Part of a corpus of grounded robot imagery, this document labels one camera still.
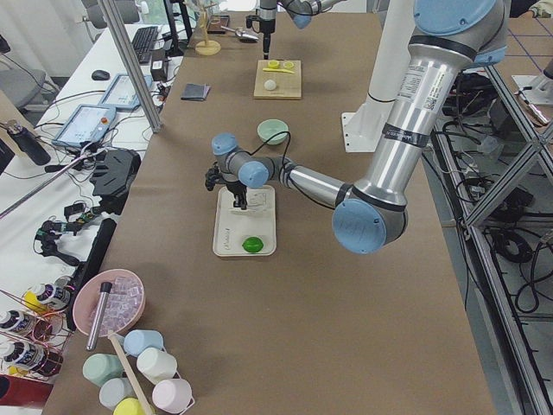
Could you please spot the near teach pendant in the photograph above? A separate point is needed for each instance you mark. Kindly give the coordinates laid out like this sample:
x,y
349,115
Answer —
x,y
87,124

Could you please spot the black keyboard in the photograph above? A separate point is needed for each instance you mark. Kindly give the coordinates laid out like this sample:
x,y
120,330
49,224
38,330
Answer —
x,y
143,42

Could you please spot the white cup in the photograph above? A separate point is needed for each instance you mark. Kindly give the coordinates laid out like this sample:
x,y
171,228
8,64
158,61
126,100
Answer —
x,y
156,365

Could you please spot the metal scoop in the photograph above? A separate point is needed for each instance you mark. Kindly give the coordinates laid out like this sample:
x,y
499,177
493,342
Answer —
x,y
244,35

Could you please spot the green lime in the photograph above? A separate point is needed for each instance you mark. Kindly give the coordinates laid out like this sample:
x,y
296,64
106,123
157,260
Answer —
x,y
253,244

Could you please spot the light green bowl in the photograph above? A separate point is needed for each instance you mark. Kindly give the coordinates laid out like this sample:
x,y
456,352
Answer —
x,y
272,131

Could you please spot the wooden stick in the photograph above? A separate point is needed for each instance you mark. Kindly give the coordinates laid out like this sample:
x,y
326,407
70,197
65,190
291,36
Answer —
x,y
144,403

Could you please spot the black water bottle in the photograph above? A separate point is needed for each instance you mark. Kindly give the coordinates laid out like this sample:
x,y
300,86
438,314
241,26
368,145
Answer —
x,y
27,142

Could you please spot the aluminium frame post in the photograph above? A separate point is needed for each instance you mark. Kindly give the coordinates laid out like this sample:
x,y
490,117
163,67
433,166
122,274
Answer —
x,y
126,52

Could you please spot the black controller device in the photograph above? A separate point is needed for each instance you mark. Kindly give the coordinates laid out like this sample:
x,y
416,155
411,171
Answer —
x,y
112,177

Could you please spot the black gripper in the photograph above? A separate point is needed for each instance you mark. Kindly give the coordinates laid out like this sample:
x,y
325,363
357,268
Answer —
x,y
236,188
266,27

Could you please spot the bamboo cutting board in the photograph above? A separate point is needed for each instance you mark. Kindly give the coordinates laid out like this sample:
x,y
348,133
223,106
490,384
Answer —
x,y
289,86

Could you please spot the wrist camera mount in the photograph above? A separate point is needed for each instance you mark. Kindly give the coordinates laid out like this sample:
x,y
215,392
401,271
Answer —
x,y
214,177
253,22

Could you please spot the yellow plastic knife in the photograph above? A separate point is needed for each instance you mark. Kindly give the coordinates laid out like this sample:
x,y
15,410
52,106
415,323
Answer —
x,y
278,70

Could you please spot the white pillar mount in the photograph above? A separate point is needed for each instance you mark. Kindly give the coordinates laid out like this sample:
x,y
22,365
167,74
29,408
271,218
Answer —
x,y
362,129

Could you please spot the yellow cup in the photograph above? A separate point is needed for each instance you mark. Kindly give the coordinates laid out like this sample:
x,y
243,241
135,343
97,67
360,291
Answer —
x,y
129,406

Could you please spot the teach pendant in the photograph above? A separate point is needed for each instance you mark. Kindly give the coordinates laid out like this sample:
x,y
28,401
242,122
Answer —
x,y
87,124
120,94

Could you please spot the wooden mug tree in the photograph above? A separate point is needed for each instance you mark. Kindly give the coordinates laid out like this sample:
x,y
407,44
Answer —
x,y
205,9

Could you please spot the grey cup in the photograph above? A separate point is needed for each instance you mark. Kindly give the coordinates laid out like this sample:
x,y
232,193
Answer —
x,y
114,391

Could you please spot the black computer mouse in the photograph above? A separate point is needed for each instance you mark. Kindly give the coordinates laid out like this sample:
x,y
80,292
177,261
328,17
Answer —
x,y
100,75

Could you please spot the blue cup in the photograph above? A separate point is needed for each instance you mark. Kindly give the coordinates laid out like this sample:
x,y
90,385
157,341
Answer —
x,y
137,340

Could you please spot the metal tube tool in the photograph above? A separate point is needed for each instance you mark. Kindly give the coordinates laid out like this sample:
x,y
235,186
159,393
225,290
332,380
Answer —
x,y
92,340

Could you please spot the cream rabbit tray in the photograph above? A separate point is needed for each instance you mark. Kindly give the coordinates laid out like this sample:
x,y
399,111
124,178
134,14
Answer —
x,y
230,230

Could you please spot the pink cup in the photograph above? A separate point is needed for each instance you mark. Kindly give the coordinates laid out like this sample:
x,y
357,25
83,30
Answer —
x,y
173,395

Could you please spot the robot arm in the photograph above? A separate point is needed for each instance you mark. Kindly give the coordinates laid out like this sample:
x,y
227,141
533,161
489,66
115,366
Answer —
x,y
443,39
299,11

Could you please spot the green cup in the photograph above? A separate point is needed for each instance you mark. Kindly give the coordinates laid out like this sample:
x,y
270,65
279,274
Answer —
x,y
99,368

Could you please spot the pink bowl with ice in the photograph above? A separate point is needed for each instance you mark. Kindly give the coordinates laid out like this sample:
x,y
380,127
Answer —
x,y
125,303

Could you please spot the far teach pendant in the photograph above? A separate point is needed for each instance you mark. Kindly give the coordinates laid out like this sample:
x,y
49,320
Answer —
x,y
120,94

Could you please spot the grey folded cloth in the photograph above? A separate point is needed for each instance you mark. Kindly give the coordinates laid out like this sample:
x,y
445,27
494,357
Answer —
x,y
195,92

